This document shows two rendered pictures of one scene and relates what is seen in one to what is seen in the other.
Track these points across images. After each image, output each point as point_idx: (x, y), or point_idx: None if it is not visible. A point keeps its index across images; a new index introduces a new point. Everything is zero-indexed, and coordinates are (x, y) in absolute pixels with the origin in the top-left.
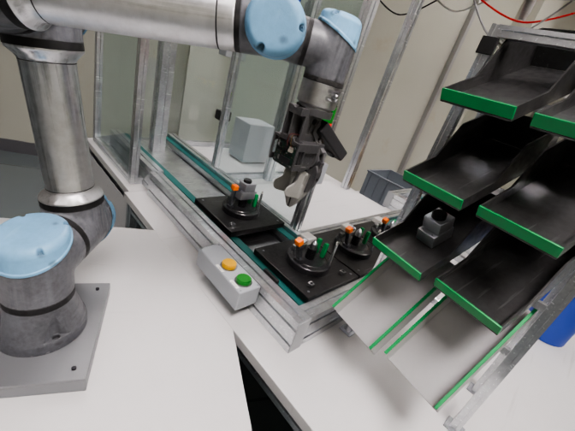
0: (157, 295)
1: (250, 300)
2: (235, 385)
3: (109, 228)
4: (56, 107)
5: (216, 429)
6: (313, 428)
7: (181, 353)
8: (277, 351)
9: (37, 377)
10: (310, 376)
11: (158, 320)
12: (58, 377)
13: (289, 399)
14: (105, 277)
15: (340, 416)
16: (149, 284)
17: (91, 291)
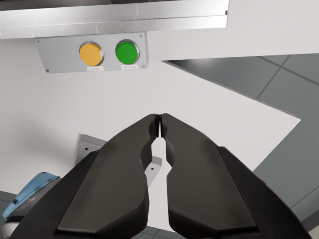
0: (93, 105)
1: (146, 42)
2: (208, 88)
3: (52, 184)
4: None
5: (225, 114)
6: (279, 53)
7: (162, 110)
8: (205, 32)
9: (150, 179)
10: (249, 17)
11: (123, 113)
12: (154, 173)
13: (248, 55)
14: (63, 132)
15: (296, 19)
16: (77, 106)
17: (88, 151)
